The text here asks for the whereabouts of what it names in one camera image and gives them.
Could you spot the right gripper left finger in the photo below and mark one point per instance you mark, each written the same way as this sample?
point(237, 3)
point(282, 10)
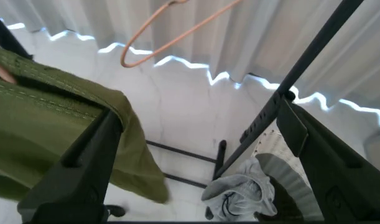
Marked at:
point(77, 183)

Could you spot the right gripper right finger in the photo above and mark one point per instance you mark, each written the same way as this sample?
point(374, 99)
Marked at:
point(342, 180)

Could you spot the green long-sleeved shirt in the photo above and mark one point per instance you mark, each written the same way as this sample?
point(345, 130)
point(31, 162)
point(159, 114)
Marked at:
point(37, 124)

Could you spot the white laundry basket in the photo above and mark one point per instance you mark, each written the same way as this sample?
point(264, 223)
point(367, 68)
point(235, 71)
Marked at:
point(280, 149)

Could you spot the black clothes rack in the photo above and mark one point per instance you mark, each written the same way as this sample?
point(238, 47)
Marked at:
point(301, 59)

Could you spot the pale grey shorts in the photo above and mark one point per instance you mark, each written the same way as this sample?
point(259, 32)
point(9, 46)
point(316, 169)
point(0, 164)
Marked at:
point(239, 186)

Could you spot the white curtain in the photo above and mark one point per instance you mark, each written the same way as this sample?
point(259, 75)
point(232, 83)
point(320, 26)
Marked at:
point(270, 31)

